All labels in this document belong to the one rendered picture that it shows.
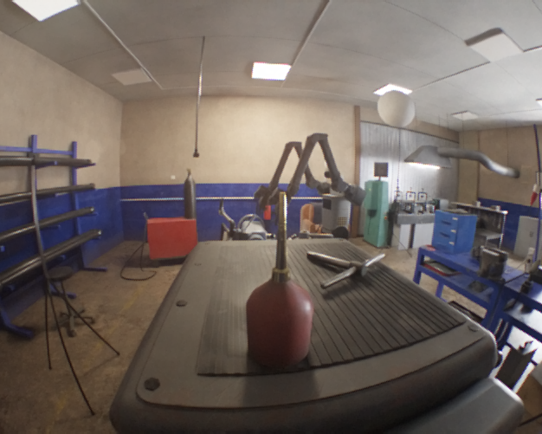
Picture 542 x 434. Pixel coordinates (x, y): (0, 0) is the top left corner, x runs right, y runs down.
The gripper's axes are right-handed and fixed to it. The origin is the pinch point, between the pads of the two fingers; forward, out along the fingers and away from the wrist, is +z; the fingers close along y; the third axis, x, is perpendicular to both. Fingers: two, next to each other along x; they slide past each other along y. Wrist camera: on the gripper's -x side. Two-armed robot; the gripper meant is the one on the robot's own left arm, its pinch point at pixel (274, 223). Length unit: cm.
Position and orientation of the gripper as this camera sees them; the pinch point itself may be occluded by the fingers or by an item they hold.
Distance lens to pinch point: 155.5
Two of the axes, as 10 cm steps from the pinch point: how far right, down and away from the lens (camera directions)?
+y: 2.7, 1.7, -9.5
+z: -4.9, 8.7, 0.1
